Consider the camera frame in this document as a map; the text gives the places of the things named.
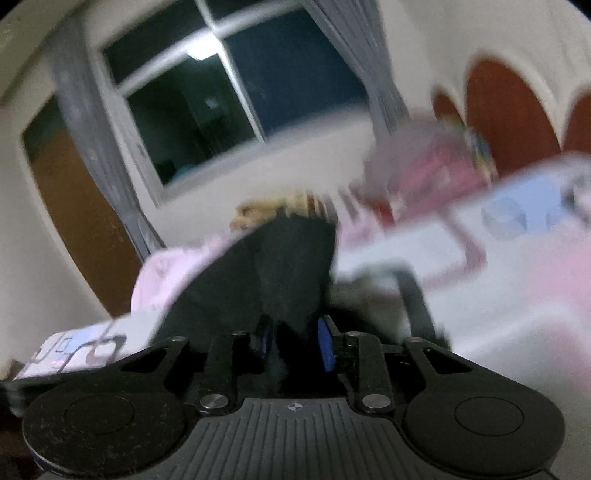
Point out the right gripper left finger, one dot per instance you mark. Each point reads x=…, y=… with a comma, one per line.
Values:
x=236, y=368

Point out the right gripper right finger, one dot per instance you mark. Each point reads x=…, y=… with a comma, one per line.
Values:
x=357, y=359

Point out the black hooded puffer jacket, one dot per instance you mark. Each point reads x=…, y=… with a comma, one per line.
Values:
x=281, y=272

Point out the stack of folded clothes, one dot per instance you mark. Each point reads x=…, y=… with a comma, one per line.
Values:
x=424, y=166

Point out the pink blanket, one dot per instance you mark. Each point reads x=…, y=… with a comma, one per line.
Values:
x=167, y=272

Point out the yellow patterned pillow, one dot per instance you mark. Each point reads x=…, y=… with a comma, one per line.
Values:
x=255, y=212

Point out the patterned bed sheet mattress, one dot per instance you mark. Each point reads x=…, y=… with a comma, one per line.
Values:
x=505, y=274

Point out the brown wooden door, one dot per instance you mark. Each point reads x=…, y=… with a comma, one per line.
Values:
x=89, y=228

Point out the red white headboard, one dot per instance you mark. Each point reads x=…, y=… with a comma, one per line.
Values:
x=526, y=112

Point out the right grey curtain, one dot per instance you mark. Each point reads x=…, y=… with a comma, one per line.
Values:
x=355, y=29

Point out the grey curtain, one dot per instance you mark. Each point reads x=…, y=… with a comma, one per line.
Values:
x=85, y=115
x=355, y=29

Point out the left grey curtain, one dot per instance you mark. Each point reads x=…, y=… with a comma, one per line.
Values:
x=85, y=115

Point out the window with grey frame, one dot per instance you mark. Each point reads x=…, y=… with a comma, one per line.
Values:
x=201, y=85

